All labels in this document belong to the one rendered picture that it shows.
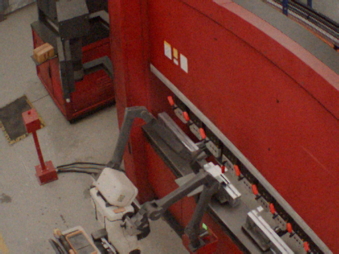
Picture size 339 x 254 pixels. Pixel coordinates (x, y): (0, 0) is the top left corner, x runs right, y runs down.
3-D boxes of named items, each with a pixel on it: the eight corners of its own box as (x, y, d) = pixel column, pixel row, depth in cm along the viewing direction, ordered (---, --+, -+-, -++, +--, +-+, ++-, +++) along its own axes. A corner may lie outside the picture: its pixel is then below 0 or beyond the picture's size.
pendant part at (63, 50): (59, 72, 394) (55, 38, 372) (71, 68, 397) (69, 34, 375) (63, 100, 361) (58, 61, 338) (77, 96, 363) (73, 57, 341)
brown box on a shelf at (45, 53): (30, 56, 479) (29, 47, 472) (49, 47, 490) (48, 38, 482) (36, 66, 459) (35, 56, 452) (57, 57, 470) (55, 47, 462)
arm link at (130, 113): (125, 100, 296) (128, 105, 287) (147, 106, 301) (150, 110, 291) (105, 170, 305) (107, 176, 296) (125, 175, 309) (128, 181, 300)
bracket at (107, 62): (82, 71, 411) (81, 64, 407) (106, 61, 420) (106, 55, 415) (97, 92, 383) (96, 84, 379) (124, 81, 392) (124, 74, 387)
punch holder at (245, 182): (238, 182, 296) (240, 162, 285) (249, 176, 299) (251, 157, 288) (251, 196, 285) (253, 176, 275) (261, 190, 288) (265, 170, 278)
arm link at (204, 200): (204, 174, 284) (213, 182, 275) (212, 174, 287) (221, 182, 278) (181, 231, 297) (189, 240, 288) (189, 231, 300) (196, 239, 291)
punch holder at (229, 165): (222, 163, 310) (222, 143, 299) (232, 159, 313) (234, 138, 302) (234, 177, 299) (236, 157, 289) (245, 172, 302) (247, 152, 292)
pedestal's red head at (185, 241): (182, 244, 321) (181, 229, 310) (202, 235, 327) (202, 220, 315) (196, 260, 307) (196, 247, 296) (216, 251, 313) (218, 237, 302)
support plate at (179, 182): (174, 180, 326) (174, 180, 325) (209, 166, 335) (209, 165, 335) (188, 197, 314) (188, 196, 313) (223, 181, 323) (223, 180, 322)
